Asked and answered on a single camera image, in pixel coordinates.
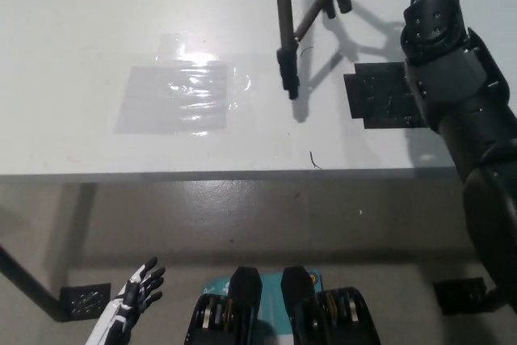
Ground white and black left hand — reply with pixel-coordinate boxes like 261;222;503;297
114;256;167;322

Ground bronze and black camera tripod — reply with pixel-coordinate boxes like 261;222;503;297
271;0;418;101

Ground black metal table leg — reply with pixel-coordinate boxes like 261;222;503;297
0;242;69;324

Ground clear tape patch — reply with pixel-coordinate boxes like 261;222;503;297
112;32;254;137

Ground black tape patch on table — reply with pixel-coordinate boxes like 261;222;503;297
343;61;430;131

